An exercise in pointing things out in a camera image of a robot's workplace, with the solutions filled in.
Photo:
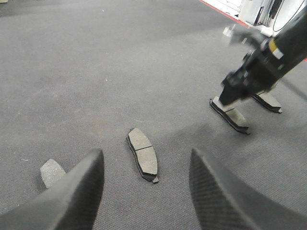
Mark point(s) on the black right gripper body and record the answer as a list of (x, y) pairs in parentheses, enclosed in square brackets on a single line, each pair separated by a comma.
[(259, 71)]

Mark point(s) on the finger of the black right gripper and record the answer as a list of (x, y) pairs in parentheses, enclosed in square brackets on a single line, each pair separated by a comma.
[(229, 96)]

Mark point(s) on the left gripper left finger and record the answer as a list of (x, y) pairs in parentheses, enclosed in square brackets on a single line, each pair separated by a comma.
[(71, 203)]

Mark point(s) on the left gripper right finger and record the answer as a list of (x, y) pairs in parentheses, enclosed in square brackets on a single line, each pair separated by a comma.
[(222, 201)]

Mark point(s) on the grey brake pad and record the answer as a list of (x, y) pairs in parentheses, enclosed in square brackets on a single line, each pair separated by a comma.
[(51, 171), (231, 115), (268, 101), (144, 154)]

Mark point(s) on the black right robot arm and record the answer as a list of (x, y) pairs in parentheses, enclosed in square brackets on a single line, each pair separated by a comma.
[(292, 37)]

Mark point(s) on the white conveyor side guard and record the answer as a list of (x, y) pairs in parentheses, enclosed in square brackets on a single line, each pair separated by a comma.
[(268, 16)]

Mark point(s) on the dark conveyor belt mat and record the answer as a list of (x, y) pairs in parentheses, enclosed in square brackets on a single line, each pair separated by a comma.
[(80, 74)]

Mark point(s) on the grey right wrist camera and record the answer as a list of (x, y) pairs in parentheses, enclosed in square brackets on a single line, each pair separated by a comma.
[(236, 34)]

